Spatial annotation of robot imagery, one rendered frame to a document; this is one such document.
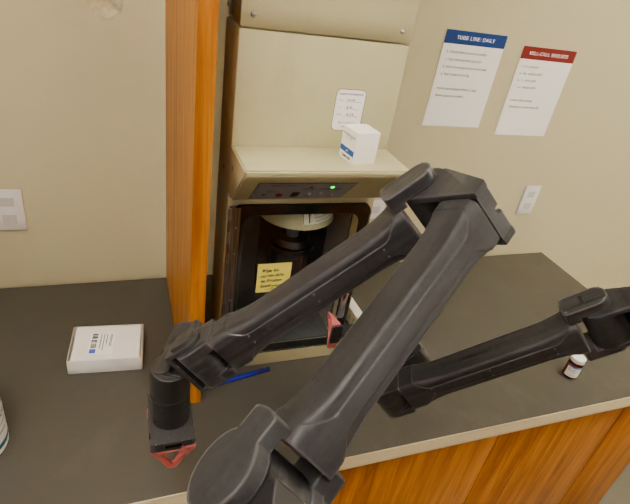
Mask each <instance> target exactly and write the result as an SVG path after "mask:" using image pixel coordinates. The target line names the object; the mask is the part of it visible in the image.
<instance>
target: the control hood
mask: <svg viewBox="0 0 630 504"><path fill-rule="evenodd" d="M339 151H340V148H308V147H264V146H233V147H232V149H231V164H230V179H229V196H230V198H231V199H232V200H257V199H249V197H250V196H251V194H252V193H253V191H254V190H255V188H256V187H257V185H258V184H259V183H358V184H357V185H355V186H354V187H353V188H352V189H351V190H349V191H348V192H347V193H346V194H344V195H343V196H342V197H341V198H380V190H381V189H382V188H383V187H385V186H386V185H388V184H389V183H391V182H392V181H393V180H395V179H396V178H398V177H399V176H401V175H402V174H404V173H405V172H407V171H408V170H409V169H408V168H407V167H405V166H404V165H403V164H402V163H401V162H400V161H398V160H397V159H396V158H395V157H394V156H393V155H392V154H390V153H389V152H388V151H387V150H386V149H377V153H376V157H375V162H374V164H358V165H351V164H350V163H349V162H348V161H346V160H345V159H344V158H343V157H341V156H340V155H339Z"/></svg>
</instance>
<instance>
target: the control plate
mask: <svg viewBox="0 0 630 504"><path fill-rule="evenodd" d="M357 184H358V183H259V184H258V185H257V187H256V188H255V190H254V191H253V193H252V194H251V196H250V197H249V199H276V198H341V197H342V196H343V195H344V194H346V193H347V192H348V191H349V190H351V189H352V188H353V187H354V186H355V185H357ZM310 186H314V188H309V187H310ZM331 186H335V188H330V187H331ZM293 192H301V193H300V194H299V195H298V196H297V197H289V196H290V195H291V194H292V193H293ZM277 193H282V194H283V195H282V196H281V197H276V196H275V194H277ZM307 193H311V195H310V196H308V195H307ZM319 193H323V194H322V196H320V195H319ZM330 193H334V194H333V196H331V194H330ZM261 194H266V195H265V196H261Z"/></svg>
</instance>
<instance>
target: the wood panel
mask: <svg viewBox="0 0 630 504"><path fill-rule="evenodd" d="M218 21H219V0H165V54H166V278H167V284H168V291H169V297H170V303H171V309H172V315H173V321H174V326H175V325H176V324H178V323H180V322H184V321H188V322H193V321H194V320H196V319H198V320H199V321H200V322H201V323H202V324H203V325H204V322H205V300H206V279H207V257H208V236H209V214H210V193H211V171H212V150H213V128H214V107H215V85H216V64H217V42H218ZM198 402H201V391H200V390H198V389H197V388H196V387H195V386H194V385H193V384H192V383H191V382H190V403H191V404H192V403H198Z"/></svg>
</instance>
